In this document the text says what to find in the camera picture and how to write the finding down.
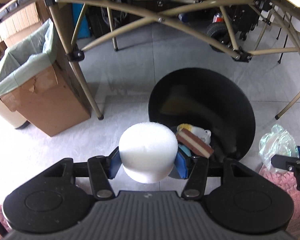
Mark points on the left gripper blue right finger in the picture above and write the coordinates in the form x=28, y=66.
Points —
x=180, y=164

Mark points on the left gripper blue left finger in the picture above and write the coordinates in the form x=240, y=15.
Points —
x=114, y=163

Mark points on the pink layered sponge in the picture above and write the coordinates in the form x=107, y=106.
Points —
x=194, y=143

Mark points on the yellow white plush hamster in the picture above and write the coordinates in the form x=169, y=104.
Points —
x=203, y=134

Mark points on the light blue plush toy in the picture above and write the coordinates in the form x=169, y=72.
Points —
x=185, y=150

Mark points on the black round trash bin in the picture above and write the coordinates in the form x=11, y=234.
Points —
x=208, y=100

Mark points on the pink fluffy rug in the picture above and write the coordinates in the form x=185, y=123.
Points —
x=287, y=182

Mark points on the beige bin with black bag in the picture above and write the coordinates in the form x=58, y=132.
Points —
x=15, y=119

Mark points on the cardboard box with green liner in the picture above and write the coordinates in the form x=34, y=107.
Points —
x=36, y=80

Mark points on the black wagon wheel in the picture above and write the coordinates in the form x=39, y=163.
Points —
x=219, y=32

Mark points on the red drink can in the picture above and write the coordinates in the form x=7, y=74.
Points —
x=218, y=17

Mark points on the black suitcase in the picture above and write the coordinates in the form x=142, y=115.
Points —
x=244, y=19

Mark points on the tan folding slat table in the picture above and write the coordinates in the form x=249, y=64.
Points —
x=279, y=10

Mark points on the large open cardboard box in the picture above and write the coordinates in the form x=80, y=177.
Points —
x=23, y=23

